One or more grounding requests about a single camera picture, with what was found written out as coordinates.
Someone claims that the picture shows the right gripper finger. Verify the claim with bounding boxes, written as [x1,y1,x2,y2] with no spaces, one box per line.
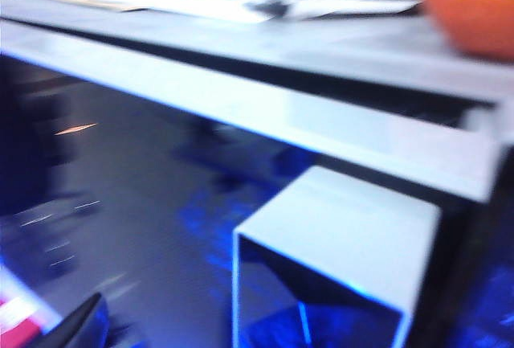
[38,292,109,348]

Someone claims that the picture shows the black glass microwave door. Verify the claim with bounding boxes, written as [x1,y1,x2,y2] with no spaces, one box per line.
[0,18,503,348]

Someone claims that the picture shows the orange fruit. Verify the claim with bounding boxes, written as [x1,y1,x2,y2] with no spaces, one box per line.
[417,0,514,58]

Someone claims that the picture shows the black Midea microwave oven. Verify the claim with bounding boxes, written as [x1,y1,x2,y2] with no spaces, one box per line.
[0,0,514,348]

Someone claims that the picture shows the white paper sheet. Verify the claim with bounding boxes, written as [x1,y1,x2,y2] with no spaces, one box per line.
[90,0,422,23]

